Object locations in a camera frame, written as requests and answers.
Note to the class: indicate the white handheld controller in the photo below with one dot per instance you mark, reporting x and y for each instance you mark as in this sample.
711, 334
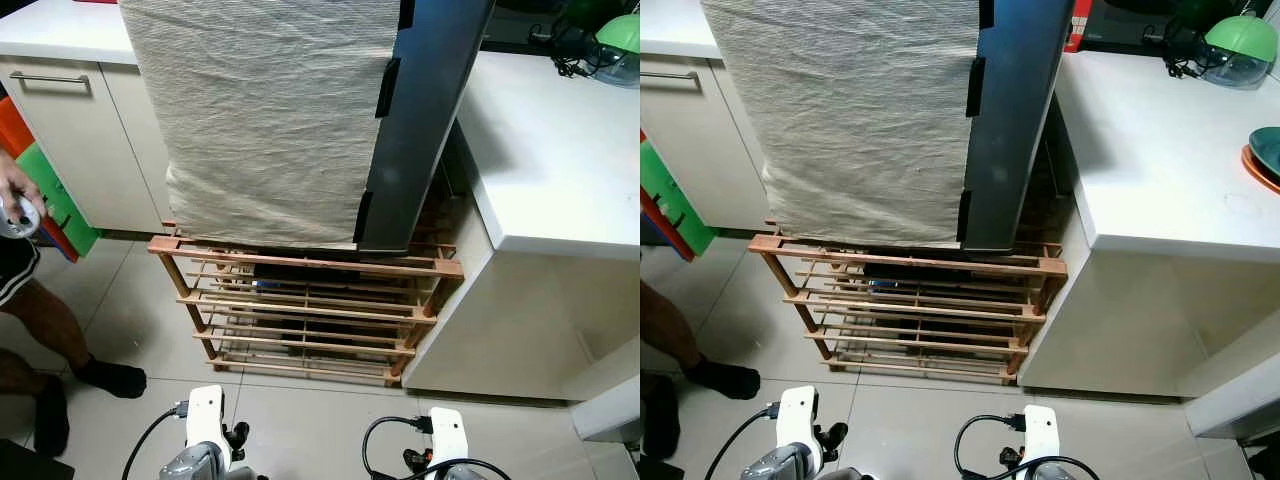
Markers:
18, 222

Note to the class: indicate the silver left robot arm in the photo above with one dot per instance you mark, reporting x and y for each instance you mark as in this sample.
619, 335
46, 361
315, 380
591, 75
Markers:
775, 466
192, 465

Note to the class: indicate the person's hand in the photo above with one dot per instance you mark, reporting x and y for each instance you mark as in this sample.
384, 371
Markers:
12, 180

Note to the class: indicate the black sock foot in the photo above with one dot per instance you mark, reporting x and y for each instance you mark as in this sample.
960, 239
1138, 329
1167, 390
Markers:
725, 380
52, 420
112, 378
658, 420

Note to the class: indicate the dark shoe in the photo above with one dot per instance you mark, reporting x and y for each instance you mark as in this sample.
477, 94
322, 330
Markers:
305, 276
910, 274

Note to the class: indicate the wooden slatted shoe rack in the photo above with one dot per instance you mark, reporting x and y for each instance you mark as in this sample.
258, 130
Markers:
300, 265
900, 262

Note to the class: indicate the white low box unit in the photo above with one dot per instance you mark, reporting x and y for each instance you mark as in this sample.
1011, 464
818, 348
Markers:
1235, 410
610, 410

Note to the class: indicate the person's bare leg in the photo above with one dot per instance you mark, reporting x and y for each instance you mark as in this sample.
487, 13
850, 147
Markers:
665, 325
45, 325

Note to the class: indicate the white kitchen counter unit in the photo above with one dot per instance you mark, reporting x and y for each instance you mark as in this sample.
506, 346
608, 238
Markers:
540, 180
1150, 220

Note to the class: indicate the person's black shorts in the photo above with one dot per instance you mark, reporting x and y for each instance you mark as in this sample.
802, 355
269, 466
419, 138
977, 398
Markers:
12, 265

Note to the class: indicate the cream cabinet with drawer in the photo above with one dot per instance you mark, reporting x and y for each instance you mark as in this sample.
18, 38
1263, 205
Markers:
700, 150
90, 140

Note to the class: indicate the beige cloth washer cover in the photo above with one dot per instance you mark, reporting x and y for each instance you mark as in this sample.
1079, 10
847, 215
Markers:
850, 120
260, 120

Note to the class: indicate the orange plate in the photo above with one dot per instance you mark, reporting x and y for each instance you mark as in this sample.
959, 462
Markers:
1256, 175

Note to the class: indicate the teal plate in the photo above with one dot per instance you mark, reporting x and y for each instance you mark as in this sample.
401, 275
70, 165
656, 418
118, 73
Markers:
1268, 150

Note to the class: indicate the red carton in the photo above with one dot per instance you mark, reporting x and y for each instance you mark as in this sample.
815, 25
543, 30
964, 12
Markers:
1079, 25

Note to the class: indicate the green domed clear appliance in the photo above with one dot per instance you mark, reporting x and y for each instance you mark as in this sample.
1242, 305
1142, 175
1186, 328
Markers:
618, 40
1238, 45

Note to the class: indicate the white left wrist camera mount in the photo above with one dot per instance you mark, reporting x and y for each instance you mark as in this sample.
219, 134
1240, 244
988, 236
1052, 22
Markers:
798, 415
205, 415

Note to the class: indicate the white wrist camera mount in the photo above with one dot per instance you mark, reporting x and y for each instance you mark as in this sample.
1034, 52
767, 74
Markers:
798, 415
205, 415
1040, 432
448, 435

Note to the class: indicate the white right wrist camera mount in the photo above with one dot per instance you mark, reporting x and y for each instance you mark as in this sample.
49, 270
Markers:
448, 435
1040, 432

